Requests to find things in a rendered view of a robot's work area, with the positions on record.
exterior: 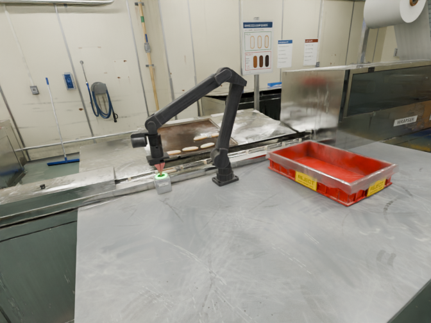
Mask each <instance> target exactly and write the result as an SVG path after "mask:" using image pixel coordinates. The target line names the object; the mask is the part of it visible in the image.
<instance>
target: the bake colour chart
mask: <svg viewBox="0 0 431 323"><path fill-rule="evenodd" d="M241 33H242V75H243V76H247V75H254V74H267V73H273V41H274V20H252V21H241Z"/></svg>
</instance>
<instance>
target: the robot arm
mask: <svg viewBox="0 0 431 323"><path fill-rule="evenodd" d="M224 82H228V83H230V86H229V92H228V97H227V100H226V106H225V109H224V114H223V119H222V123H221V127H220V131H219V136H218V139H217V142H216V145H215V148H213V149H212V151H211V153H210V157H211V159H212V160H211V161H210V162H213V163H212V165H213V166H216V167H217V168H218V171H217V173H216V174H217V176H215V177H212V181H213V182H214V183H215V184H216V185H218V186H224V185H227V184H230V183H233V182H235V181H238V180H239V177H238V176H236V175H235V174H234V173H233V170H232V166H231V161H230V159H229V157H228V149H229V146H230V138H231V135H232V130H233V125H234V122H235V118H236V114H237V110H238V107H239V102H240V99H241V95H242V92H243V90H244V87H246V85H247V81H246V80H245V79H244V78H243V77H241V76H240V75H239V74H237V73H236V72H235V71H234V70H233V69H231V68H229V67H221V68H219V69H218V70H217V72H216V73H215V74H211V75H209V76H208V77H207V78H206V79H204V80H203V81H201V82H200V83H198V84H197V85H196V86H194V87H192V88H191V89H190V90H188V91H186V93H184V94H182V95H181V96H180V97H178V98H176V99H175V100H174V101H172V102H171V103H169V104H168V105H166V106H165V107H163V108H161V109H160V110H158V111H157V112H155V113H154V114H152V115H150V116H149V117H148V118H147V119H146V121H145V124H144V125H145V128H146V129H147V130H142V131H137V132H133V133H132V134H131V144H132V147H133V148H140V147H147V145H148V141H149V148H150V152H151V155H149V156H146V159H147V161H148V163H149V165H155V167H156V168H157V169H158V171H159V174H160V175H162V171H163V168H164V165H165V161H164V159H170V156H169V154H168V153H164V152H163V147H162V140H161V135H160V133H158V132H157V131H158V128H160V127H162V125H164V124H165V123H166V122H168V121H169V120H170V119H172V118H173V117H174V116H176V115H177V114H179V113H180V112H182V111H184V110H185V109H186V108H188V107H189V106H190V105H192V104H194V103H195V102H196V101H198V100H200V99H201V98H202V97H204V96H205V95H207V94H208V93H210V92H211V91H213V90H214V89H216V88H218V87H220V86H221V84H222V83H224ZM147 137H148V139H147Z"/></svg>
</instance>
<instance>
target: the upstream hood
mask: <svg viewBox="0 0 431 323"><path fill-rule="evenodd" d="M116 178H117V177H116V175H115V170H114V166H111V167H106V168H102V169H96V170H90V171H87V172H81V173H77V174H71V175H68V176H62V177H59V178H53V179H47V180H43V181H37V182H34V183H28V184H24V185H19V186H13V187H9V188H3V189H0V217H4V216H7V215H13V214H16V213H20V212H24V211H29V210H34V209H37V208H42V207H45V206H50V205H53V204H58V203H63V202H66V201H71V200H75V199H79V198H82V197H88V196H91V195H96V194H100V193H104V192H109V191H112V190H116V184H115V179H116Z"/></svg>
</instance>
